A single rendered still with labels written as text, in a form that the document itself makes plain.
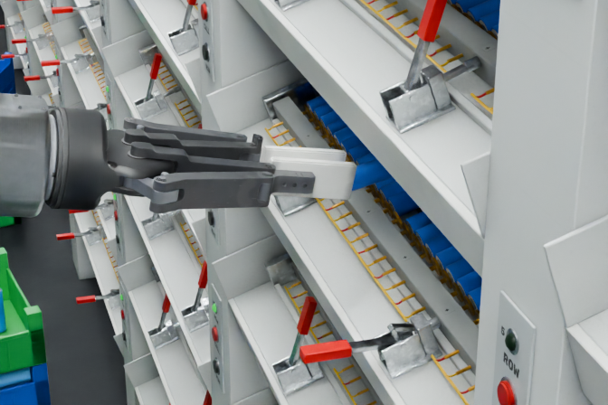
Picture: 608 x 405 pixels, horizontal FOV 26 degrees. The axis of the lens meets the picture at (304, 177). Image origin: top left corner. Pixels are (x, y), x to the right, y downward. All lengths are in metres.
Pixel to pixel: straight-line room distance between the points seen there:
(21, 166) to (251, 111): 0.44
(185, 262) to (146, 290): 0.33
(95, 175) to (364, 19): 0.24
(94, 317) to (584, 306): 2.24
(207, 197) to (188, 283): 0.85
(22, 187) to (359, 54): 0.26
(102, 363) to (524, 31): 2.09
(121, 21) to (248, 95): 0.72
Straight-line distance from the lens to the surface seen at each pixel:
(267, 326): 1.35
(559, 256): 0.63
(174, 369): 1.98
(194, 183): 0.95
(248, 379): 1.48
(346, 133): 1.22
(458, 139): 0.83
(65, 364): 2.69
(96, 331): 2.79
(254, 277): 1.41
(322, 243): 1.11
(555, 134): 0.64
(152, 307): 2.13
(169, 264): 1.87
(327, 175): 1.02
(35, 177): 0.94
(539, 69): 0.65
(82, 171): 0.95
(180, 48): 1.55
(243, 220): 1.38
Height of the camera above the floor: 1.45
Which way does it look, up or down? 25 degrees down
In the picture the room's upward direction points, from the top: straight up
